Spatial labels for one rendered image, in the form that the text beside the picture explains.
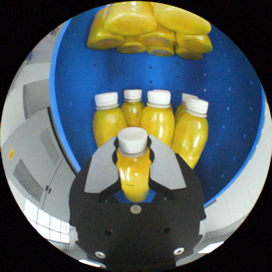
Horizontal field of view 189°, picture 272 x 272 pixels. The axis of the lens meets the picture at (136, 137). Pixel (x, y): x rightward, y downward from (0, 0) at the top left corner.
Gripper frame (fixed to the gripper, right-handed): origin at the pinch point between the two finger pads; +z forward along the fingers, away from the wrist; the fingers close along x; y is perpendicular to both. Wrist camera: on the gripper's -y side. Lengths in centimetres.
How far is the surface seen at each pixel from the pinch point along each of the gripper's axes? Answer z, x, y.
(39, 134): 68, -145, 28
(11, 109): 46, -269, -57
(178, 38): 2.0, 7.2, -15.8
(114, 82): 11.9, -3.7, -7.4
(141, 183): -2.8, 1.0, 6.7
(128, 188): -2.6, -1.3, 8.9
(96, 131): 2.7, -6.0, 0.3
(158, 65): 15.0, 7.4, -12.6
